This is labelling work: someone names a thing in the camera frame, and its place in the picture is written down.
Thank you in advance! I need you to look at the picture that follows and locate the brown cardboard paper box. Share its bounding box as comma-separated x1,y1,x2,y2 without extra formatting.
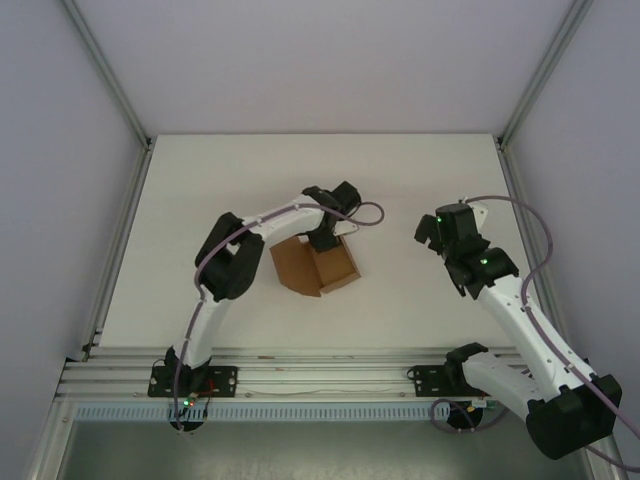
269,233,361,299

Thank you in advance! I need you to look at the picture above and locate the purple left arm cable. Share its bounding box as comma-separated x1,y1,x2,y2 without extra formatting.
172,199,386,431

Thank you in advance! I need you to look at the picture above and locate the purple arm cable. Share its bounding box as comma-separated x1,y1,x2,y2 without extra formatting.
462,195,640,474
172,199,386,431

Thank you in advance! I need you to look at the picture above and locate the aluminium table side rail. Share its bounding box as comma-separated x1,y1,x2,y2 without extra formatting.
81,142,154,360
497,139,591,362

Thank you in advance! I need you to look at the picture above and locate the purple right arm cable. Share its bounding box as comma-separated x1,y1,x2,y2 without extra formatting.
462,195,640,474

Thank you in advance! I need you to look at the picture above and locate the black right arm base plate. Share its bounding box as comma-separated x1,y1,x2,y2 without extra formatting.
407,363,454,397

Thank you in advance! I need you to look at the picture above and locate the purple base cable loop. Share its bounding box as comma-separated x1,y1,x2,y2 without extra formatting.
430,397,506,434

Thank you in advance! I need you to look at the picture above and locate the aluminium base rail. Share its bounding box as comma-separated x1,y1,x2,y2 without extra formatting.
57,349,534,402

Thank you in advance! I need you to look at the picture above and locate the aluminium frame post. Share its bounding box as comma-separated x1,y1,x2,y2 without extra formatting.
62,0,153,147
497,0,595,146

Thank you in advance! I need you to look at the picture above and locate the grey slotted cable duct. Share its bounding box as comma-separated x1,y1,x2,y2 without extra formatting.
74,403,484,422

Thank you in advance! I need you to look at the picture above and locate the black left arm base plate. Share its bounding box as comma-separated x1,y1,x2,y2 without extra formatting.
147,363,239,399

